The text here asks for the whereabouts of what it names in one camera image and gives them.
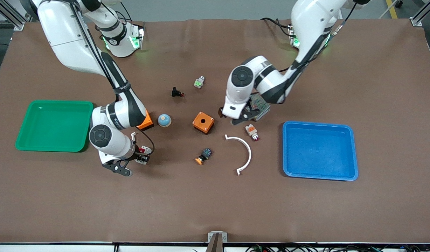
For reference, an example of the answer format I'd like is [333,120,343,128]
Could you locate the white circuit breaker red switches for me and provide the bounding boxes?
[137,145,153,165]

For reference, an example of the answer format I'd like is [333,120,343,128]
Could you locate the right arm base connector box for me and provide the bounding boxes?
[130,22,146,50]

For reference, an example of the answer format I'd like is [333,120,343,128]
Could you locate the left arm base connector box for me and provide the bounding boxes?
[288,23,300,48]

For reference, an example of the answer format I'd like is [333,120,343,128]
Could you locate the orange button box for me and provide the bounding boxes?
[192,111,215,135]
[136,110,154,131]

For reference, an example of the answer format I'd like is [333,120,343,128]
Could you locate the metal mesh power supply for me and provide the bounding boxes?
[248,92,271,122]

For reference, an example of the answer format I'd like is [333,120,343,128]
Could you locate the orange capped push button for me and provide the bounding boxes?
[195,147,213,165]

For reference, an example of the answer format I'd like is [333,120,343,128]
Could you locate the brown table mat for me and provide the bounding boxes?
[0,18,430,244]

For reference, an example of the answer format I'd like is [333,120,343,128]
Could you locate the green plastic tray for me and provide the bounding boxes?
[15,100,94,153]

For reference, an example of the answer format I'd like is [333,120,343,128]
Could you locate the blue plastic tray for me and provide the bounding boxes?
[282,121,359,182]

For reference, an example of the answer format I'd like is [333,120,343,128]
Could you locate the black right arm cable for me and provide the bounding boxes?
[70,0,155,155]

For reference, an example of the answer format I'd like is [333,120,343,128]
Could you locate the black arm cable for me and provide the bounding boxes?
[287,2,357,72]
[70,0,155,155]

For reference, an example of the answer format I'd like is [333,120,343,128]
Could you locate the orange white red switch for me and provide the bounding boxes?
[245,124,261,141]

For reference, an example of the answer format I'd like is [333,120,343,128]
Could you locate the large white curved bracket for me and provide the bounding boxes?
[224,134,252,176]

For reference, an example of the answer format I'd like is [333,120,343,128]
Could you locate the black left base cable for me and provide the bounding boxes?
[261,17,294,37]

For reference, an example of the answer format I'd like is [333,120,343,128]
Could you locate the black base cable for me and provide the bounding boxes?
[110,2,133,22]
[261,17,294,37]

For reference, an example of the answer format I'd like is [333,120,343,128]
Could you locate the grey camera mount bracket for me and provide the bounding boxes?
[207,231,228,243]

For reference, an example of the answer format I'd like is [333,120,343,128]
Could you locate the white table edge rail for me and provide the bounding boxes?
[0,241,430,252]

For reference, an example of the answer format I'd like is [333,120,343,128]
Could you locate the black right base cable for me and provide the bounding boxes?
[110,2,133,22]

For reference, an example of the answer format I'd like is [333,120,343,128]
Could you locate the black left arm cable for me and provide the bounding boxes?
[287,2,357,72]

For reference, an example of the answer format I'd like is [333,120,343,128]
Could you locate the aluminium frame profile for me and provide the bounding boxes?
[410,0,430,28]
[0,0,33,31]

